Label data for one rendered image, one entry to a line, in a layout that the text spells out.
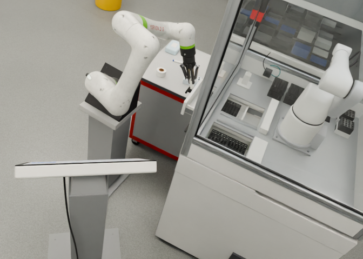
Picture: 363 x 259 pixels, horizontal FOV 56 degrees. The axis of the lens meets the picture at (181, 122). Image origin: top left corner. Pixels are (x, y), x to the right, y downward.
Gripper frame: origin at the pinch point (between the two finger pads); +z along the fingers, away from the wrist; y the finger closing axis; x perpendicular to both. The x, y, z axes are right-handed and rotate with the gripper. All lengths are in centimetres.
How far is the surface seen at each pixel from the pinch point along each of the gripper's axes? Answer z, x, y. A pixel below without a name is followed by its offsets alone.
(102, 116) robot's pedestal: 4, 43, 42
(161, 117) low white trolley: 38, -8, 32
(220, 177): 16, 58, -38
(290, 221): 37, 58, -74
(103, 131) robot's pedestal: 18, 40, 47
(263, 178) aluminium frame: 11, 58, -60
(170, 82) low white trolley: 10.5, -14.5, 23.7
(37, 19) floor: 11, -114, 245
